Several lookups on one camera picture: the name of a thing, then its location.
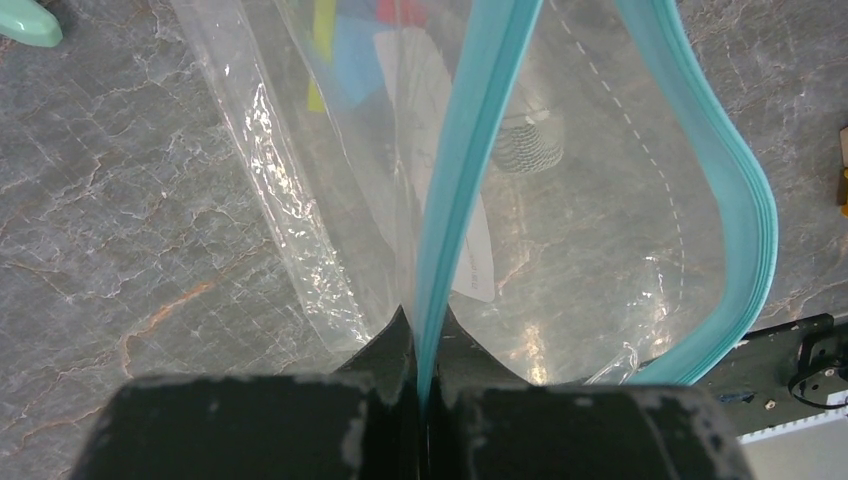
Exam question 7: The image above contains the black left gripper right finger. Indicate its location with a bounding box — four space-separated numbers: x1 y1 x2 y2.
427 314 752 479

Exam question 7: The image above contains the mint green toy microphone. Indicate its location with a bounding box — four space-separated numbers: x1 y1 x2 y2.
1 0 63 48

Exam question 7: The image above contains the orange toy brick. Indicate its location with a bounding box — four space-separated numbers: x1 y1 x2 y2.
837 167 848 218

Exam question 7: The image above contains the grey toy microphone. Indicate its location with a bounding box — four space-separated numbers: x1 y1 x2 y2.
491 66 564 174

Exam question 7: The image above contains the small wooden cube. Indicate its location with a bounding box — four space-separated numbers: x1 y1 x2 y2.
839 127 848 169

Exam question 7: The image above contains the multicolour toy brick block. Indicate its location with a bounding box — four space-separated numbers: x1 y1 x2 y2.
300 0 427 105

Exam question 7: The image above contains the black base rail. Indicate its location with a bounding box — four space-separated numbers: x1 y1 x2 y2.
698 314 847 441

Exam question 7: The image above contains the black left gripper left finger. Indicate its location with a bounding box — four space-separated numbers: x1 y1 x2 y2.
71 312 419 479

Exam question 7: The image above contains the clear zip top bag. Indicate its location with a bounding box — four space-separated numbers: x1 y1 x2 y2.
174 1 778 384

